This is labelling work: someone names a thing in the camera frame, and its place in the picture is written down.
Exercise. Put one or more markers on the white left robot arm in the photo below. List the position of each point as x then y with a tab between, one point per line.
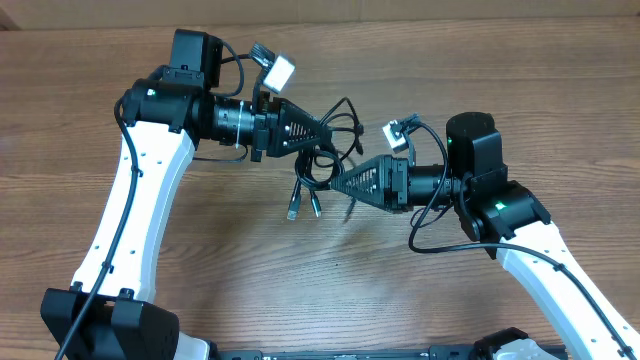
108	311

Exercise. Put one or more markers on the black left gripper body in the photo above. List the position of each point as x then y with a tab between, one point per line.
265	126

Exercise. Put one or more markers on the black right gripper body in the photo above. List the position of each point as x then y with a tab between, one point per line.
399	200

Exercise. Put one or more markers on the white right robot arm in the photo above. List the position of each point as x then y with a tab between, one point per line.
499	216

